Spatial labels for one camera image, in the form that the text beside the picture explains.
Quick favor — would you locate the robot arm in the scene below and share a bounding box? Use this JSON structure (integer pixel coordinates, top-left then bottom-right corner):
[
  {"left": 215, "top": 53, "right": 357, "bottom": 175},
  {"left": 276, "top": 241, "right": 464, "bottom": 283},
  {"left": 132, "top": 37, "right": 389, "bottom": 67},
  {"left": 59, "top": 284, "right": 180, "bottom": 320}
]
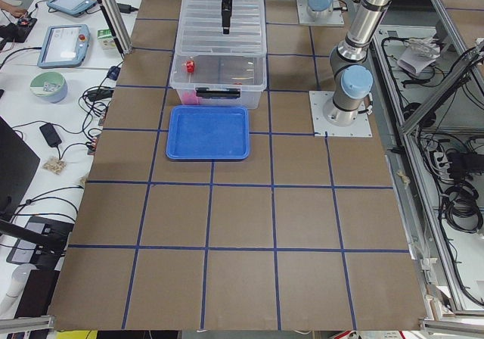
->
[{"left": 323, "top": 0, "right": 392, "bottom": 127}]

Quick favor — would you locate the light green bowl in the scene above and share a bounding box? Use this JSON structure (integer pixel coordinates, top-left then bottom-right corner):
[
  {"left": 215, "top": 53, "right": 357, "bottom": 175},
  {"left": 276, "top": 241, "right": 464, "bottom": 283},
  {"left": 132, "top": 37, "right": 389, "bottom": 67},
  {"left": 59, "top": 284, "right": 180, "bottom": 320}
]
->
[{"left": 29, "top": 72, "right": 68, "bottom": 103}]

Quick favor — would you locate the blue plastic tray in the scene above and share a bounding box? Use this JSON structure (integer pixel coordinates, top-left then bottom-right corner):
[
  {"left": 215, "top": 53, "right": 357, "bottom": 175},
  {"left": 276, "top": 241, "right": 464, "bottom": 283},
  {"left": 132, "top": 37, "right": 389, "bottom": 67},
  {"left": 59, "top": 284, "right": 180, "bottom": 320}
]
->
[{"left": 166, "top": 105, "right": 250, "bottom": 160}]

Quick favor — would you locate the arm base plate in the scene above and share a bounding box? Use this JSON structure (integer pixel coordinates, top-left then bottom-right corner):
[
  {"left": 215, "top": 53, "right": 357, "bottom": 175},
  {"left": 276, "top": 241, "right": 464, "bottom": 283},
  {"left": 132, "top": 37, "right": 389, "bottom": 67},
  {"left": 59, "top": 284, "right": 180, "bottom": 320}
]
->
[
  {"left": 296, "top": 0, "right": 344, "bottom": 27},
  {"left": 309, "top": 91, "right": 373, "bottom": 138}
]

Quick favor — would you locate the teach pendant far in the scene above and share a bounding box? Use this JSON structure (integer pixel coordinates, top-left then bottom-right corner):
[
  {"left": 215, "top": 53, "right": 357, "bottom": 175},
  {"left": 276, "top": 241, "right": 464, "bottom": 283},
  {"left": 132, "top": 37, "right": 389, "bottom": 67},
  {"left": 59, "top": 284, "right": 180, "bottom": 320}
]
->
[{"left": 47, "top": 0, "right": 97, "bottom": 17}]

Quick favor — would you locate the clear plastic box lid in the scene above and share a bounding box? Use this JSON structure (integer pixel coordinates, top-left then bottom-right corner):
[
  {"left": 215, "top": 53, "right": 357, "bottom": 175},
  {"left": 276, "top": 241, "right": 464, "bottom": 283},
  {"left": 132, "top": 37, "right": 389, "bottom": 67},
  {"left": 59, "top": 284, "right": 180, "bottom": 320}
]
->
[{"left": 173, "top": 0, "right": 268, "bottom": 57}]

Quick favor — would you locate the teach pendant near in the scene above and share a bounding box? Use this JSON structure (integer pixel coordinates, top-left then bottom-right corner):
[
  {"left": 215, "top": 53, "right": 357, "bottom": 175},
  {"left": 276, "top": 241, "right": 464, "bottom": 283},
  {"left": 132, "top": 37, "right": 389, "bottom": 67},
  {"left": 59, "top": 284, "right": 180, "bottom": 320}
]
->
[{"left": 37, "top": 24, "right": 90, "bottom": 68}]

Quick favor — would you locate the teach pendant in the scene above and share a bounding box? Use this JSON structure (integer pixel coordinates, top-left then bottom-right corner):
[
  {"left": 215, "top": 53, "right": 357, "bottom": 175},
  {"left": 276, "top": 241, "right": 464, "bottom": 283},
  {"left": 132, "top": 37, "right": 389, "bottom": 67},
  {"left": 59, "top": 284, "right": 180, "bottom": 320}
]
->
[
  {"left": 47, "top": 0, "right": 97, "bottom": 17},
  {"left": 37, "top": 24, "right": 90, "bottom": 68}
]

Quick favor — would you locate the green white carton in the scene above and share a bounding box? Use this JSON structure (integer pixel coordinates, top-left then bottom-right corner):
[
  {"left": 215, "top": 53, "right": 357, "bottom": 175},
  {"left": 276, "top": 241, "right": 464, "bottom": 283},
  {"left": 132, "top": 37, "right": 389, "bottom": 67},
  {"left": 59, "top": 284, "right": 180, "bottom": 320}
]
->
[{"left": 96, "top": 29, "right": 117, "bottom": 50}]

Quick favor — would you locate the aluminium frame post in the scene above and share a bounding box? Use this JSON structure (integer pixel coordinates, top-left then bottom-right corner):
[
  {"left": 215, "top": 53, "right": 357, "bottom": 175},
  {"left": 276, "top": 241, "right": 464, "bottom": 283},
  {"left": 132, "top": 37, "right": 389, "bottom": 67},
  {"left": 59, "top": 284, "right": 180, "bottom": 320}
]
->
[{"left": 97, "top": 0, "right": 132, "bottom": 55}]

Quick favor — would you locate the clear plastic storage box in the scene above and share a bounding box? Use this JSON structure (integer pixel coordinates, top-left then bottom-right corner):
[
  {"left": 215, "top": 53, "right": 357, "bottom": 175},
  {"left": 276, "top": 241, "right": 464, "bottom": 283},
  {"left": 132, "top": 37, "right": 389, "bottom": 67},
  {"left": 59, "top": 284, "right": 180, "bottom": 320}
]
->
[{"left": 169, "top": 0, "right": 268, "bottom": 110}]

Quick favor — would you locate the black power adapter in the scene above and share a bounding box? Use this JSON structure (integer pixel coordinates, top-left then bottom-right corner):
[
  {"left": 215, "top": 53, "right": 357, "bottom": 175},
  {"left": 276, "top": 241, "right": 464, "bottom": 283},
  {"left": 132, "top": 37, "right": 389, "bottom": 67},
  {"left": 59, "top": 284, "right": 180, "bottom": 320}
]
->
[{"left": 39, "top": 123, "right": 62, "bottom": 148}]

